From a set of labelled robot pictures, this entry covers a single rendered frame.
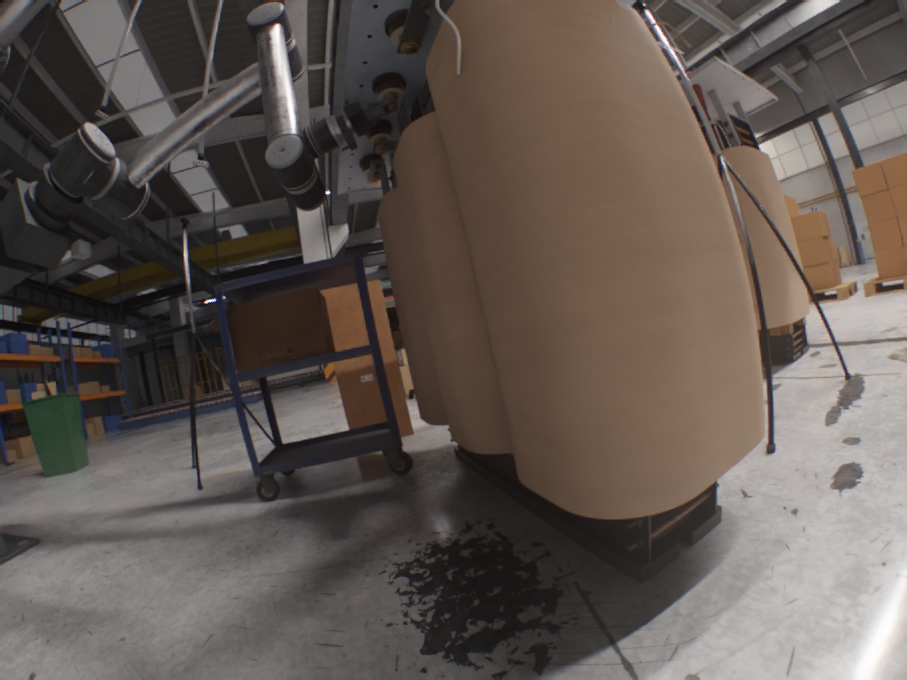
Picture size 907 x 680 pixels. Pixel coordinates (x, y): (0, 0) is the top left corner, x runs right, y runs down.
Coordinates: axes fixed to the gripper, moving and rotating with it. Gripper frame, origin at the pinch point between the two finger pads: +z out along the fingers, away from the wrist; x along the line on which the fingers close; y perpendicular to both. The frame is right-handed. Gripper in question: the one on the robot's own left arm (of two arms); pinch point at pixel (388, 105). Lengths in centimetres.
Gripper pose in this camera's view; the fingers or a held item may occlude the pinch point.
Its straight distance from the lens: 126.5
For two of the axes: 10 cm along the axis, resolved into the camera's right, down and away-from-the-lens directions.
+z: 9.1, -4.1, -0.4
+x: 0.4, -0.1, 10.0
